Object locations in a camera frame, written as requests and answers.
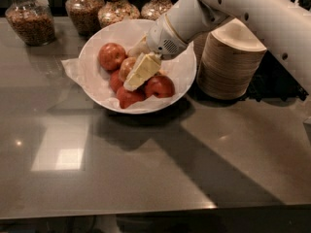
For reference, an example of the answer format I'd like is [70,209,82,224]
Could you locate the left lower red apple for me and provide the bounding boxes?
[109,70,123,92]

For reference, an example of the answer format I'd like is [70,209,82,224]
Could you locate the back left red apple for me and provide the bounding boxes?
[98,43,126,71]

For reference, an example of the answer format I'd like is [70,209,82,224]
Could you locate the front centre red apple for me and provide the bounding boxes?
[117,86,145,109]

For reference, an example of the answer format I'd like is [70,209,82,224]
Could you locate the red-green apple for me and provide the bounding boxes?
[119,57,136,82]

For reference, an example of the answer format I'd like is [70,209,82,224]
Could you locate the stack paper bowls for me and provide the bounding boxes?
[193,33,208,64]
[196,19,266,100]

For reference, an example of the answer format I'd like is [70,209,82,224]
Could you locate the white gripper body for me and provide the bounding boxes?
[146,0,227,60]

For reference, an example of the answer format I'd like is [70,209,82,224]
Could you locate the front stack paper bowls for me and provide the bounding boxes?
[196,19,266,100]

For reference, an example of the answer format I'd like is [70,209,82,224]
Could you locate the rear stack paper bowls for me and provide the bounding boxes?
[193,33,208,64]

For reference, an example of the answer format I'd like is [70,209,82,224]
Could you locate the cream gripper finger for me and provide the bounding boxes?
[123,52,161,91]
[127,36,151,57]

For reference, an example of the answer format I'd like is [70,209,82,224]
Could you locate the front right red apple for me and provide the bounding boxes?
[145,75,175,98]

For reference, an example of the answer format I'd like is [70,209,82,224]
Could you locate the white bowl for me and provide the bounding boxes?
[78,18,198,116]

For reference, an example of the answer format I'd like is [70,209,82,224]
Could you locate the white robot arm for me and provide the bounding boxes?
[130,0,311,92]

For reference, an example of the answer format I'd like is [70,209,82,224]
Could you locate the cereal glass jar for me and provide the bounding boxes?
[98,0,140,27]
[65,0,104,36]
[141,0,173,20]

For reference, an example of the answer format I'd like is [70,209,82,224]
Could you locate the far left cereal jar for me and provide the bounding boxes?
[5,0,55,47]

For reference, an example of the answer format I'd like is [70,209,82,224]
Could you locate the red apple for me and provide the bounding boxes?
[117,86,145,109]
[145,75,175,98]
[109,70,123,92]
[98,43,126,71]

